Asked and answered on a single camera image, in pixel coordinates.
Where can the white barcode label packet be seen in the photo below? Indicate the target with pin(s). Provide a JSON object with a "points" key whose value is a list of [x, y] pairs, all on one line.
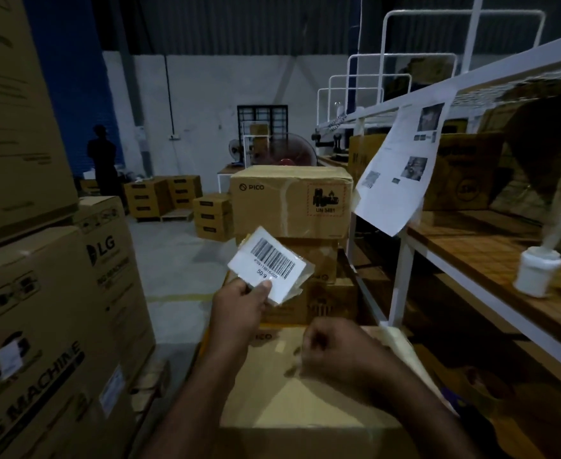
{"points": [[271, 260]]}

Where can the taped cardboard box red label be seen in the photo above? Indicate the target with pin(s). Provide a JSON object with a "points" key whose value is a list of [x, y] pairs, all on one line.
{"points": [[285, 200]]}

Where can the brown cardboard box round logo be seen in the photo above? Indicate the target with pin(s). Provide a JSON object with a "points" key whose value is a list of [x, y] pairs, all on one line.
{"points": [[467, 176]]}

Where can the printed white paper sheet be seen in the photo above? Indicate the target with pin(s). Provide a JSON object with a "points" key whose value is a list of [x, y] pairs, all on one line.
{"points": [[395, 176]]}

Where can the red pedestal fan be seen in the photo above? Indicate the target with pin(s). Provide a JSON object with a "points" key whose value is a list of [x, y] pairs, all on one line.
{"points": [[290, 150]]}

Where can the open brown cardboard box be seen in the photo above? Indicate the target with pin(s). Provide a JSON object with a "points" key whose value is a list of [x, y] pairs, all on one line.
{"points": [[285, 415]]}

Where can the small shelf cardboard box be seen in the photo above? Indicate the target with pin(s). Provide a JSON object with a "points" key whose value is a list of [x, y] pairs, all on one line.
{"points": [[364, 155]]}

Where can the person's right forearm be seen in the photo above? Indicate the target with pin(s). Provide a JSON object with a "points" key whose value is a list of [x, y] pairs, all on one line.
{"points": [[424, 420]]}

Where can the person's right fingers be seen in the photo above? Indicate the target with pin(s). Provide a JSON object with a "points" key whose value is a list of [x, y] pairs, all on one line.
{"points": [[316, 348]]}

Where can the large washing machine cardboard box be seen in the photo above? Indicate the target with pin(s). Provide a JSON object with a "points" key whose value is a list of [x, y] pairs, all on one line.
{"points": [[41, 358], [118, 281]]}

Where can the white table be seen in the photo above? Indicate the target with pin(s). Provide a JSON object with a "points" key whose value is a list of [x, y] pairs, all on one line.
{"points": [[225, 176]]}

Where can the white glue pot with brush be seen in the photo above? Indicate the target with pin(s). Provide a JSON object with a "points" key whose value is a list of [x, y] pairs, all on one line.
{"points": [[537, 272]]}

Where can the white metal shelf rack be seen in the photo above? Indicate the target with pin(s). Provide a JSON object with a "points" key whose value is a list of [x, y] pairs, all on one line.
{"points": [[471, 76]]}

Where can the person's left thumb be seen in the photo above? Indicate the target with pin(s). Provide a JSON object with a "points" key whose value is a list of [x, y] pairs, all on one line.
{"points": [[261, 289]]}

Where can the dark barred window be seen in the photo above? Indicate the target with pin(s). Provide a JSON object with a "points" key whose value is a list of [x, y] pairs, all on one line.
{"points": [[261, 117]]}

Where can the tall brown cardboard box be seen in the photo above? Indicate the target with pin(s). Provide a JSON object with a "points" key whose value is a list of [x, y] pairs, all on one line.
{"points": [[12, 119]]}

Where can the person's left forearm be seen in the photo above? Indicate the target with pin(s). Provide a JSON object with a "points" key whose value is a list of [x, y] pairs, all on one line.
{"points": [[199, 406]]}

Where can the person's right hand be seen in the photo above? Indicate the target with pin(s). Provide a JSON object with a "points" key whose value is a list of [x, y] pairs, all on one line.
{"points": [[347, 358]]}

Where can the small white fan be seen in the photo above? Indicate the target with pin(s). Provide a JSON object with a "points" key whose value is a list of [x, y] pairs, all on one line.
{"points": [[235, 150]]}

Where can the wooden shelf board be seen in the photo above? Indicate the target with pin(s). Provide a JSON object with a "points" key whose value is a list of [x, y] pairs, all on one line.
{"points": [[491, 253]]}

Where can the person's left hand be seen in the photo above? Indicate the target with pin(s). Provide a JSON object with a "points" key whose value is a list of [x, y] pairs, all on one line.
{"points": [[235, 320]]}

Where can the wooden pallet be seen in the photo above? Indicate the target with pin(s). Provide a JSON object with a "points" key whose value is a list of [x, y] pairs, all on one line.
{"points": [[150, 384], [177, 215]]}

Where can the striped brown cardboard box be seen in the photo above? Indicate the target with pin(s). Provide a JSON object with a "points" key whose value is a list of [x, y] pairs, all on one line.
{"points": [[185, 191], [212, 217], [144, 198]]}

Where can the big dark shelf cardboard box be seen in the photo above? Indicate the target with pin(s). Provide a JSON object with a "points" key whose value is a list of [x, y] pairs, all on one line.
{"points": [[543, 157]]}

